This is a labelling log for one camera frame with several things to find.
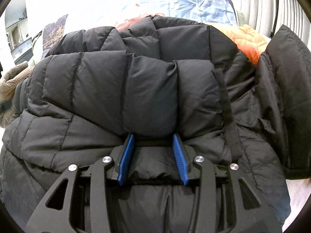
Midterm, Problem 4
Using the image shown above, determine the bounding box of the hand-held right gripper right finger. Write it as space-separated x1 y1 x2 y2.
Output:
172 133 283 233

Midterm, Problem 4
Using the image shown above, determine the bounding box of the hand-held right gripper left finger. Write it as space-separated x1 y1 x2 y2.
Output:
24 133 136 233

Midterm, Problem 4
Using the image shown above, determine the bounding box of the black puffer jacket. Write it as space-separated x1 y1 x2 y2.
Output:
0 16 311 233

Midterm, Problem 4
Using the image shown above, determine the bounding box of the pink fleece blanket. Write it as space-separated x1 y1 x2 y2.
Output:
284 177 311 226

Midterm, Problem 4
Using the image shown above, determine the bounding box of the orange puffer jacket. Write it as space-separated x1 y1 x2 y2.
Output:
204 23 269 66

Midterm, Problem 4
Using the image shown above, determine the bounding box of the brown fleece garment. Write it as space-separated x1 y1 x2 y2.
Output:
0 62 36 128

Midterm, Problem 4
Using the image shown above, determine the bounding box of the salmon pink garment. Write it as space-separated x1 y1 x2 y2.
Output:
114 16 156 31

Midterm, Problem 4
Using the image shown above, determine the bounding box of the sage green pillow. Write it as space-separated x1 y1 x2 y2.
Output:
31 33 45 63

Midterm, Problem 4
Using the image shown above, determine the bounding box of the dark printed pillow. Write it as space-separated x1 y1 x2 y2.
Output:
42 15 69 54

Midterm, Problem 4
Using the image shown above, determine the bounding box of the grey cabinet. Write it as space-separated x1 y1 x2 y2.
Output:
12 46 33 63

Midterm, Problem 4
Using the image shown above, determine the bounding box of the blue plaid quilt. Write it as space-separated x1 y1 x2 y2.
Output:
68 0 237 27

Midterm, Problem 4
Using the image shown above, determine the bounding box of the white pleated curtain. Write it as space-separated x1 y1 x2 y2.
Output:
240 0 309 44

